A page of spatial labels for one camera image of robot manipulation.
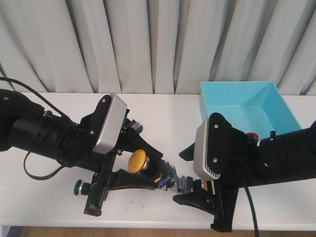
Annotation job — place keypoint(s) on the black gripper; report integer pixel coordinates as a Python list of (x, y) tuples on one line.
[(104, 180), (227, 155)]

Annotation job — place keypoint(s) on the yellow button picked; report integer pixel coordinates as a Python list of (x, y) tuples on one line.
[(157, 170)]

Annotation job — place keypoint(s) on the red button placed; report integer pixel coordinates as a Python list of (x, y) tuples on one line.
[(252, 136)]

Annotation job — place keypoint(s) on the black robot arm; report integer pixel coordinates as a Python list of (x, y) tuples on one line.
[(28, 126), (281, 158)]

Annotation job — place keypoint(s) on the yellow button near box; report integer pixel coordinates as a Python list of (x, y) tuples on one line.
[(186, 184)]

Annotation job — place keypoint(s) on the light blue plastic box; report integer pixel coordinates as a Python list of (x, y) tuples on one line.
[(249, 106)]

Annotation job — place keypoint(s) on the red button lying on table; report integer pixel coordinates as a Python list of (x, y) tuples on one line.
[(137, 126)]

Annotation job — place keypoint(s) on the green button at left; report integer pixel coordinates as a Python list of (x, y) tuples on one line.
[(82, 188)]

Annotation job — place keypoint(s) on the white pleated curtain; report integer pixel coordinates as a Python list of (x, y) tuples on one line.
[(158, 46)]

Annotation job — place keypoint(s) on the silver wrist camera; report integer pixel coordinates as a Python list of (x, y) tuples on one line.
[(200, 166), (112, 125)]

